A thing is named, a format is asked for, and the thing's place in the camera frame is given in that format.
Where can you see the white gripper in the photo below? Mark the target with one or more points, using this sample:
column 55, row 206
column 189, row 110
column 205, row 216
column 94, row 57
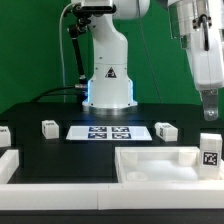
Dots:
column 207, row 68

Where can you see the white square tabletop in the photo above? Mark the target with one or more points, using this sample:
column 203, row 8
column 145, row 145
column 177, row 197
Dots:
column 159, row 164

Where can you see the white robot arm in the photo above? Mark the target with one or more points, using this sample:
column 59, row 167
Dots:
column 198, row 24

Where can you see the white front fence bar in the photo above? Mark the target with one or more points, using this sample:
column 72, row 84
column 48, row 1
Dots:
column 152, row 195

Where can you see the white fence bar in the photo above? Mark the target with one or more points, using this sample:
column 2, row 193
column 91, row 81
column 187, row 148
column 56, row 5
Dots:
column 152, row 195
column 9, row 162

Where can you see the white marker sheet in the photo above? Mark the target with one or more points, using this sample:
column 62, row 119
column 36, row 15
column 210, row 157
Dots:
column 106, row 133

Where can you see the white left fence bar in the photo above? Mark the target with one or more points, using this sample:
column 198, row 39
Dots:
column 9, row 162

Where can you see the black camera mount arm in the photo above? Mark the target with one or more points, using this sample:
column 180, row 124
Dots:
column 78, row 46

